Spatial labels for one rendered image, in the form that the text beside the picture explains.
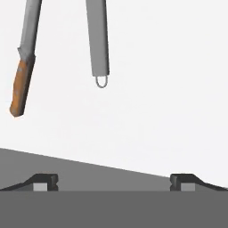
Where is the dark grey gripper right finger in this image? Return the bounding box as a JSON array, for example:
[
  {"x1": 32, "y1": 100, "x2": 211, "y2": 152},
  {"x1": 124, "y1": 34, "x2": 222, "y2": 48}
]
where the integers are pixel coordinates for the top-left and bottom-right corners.
[{"x1": 169, "y1": 173, "x2": 228, "y2": 191}]

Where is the grey metal peeler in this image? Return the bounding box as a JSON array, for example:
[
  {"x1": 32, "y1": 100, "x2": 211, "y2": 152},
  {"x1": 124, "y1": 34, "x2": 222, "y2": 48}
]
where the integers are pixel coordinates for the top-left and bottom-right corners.
[{"x1": 85, "y1": 0, "x2": 110, "y2": 89}]

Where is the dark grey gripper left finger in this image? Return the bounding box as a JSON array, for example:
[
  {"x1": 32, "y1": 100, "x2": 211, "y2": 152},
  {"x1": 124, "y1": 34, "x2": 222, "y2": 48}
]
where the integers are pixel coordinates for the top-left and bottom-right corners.
[{"x1": 0, "y1": 173, "x2": 60, "y2": 191}]

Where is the wooden-handled knife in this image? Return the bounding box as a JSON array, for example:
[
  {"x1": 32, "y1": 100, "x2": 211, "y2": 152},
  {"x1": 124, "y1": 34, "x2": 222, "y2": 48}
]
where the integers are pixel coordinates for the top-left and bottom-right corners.
[{"x1": 9, "y1": 0, "x2": 43, "y2": 118}]

